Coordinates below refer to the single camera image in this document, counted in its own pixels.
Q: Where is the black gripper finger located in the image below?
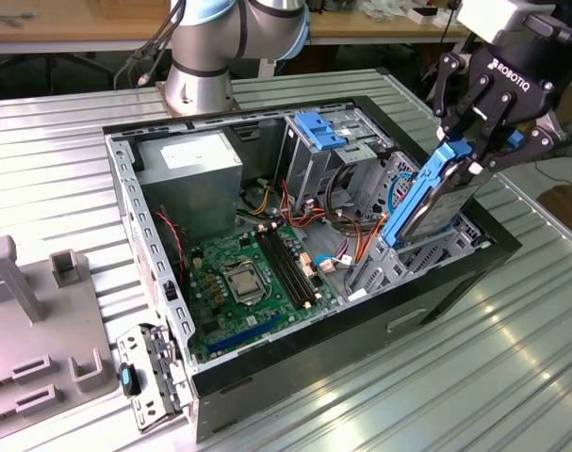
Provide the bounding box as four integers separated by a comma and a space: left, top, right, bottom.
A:
431, 51, 493, 145
467, 89, 572, 175

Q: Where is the hard disk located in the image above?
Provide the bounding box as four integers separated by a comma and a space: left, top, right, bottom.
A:
382, 139, 484, 250

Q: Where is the blue SATA wire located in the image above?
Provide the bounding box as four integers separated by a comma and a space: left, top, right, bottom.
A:
312, 171, 417, 272

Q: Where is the orange red disk power wire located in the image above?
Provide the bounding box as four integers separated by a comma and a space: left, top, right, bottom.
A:
351, 214, 391, 265

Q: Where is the silver disk bay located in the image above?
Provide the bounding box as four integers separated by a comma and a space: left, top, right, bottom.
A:
344, 211, 497, 302

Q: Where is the brown cardboard box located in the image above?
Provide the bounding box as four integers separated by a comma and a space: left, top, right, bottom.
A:
537, 183, 572, 236

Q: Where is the small white box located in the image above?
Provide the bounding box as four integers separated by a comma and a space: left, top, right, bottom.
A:
406, 5, 440, 25

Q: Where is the blue plastic bay latch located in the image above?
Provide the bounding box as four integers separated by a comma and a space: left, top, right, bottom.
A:
294, 110, 351, 152

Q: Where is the silver optical drive cage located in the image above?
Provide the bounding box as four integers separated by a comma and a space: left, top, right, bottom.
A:
273, 105, 395, 208

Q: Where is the black RAM slot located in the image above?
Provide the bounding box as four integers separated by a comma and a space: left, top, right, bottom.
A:
253, 228, 300, 308
267, 226, 313, 305
259, 227, 306, 307
272, 225, 319, 303

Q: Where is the grey power supply box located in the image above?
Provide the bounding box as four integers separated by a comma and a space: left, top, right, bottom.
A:
135, 130, 244, 246

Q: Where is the silver CPU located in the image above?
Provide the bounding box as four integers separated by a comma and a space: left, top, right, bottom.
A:
228, 272, 258, 298

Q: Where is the CPU socket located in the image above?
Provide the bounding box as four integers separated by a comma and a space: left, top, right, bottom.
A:
219, 263, 268, 307

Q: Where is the black open PC case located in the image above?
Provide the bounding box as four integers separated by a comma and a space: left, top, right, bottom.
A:
101, 93, 523, 444

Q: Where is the green motherboard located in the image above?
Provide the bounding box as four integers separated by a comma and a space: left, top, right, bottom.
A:
184, 220, 341, 363

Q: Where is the blue expansion slot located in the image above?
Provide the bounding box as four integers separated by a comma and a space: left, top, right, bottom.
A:
204, 313, 283, 357

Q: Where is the wooden desk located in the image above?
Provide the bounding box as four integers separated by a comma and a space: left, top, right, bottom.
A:
0, 0, 572, 103

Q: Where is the silver expansion card retainer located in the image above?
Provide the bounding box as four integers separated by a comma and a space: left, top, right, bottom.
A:
115, 322, 196, 434

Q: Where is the grey parts rack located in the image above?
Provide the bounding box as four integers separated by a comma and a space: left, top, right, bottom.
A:
0, 234, 121, 428

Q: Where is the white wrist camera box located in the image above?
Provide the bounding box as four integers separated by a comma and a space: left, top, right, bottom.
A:
456, 0, 534, 44

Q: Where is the black wire bundle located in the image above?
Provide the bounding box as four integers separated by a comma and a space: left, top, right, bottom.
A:
323, 162, 362, 236

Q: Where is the orange red wire bundle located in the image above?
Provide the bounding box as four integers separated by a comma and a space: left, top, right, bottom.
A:
280, 181, 329, 230

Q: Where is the yellow black power wire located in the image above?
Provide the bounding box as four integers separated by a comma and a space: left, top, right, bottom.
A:
247, 177, 275, 217

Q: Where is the square brown base plate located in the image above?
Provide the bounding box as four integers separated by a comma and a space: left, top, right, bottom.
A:
154, 79, 243, 119

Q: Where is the red black fan wire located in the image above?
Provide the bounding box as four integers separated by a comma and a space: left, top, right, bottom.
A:
153, 210, 187, 286

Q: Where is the blue black latch handle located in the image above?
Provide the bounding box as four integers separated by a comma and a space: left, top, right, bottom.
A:
119, 361, 143, 397

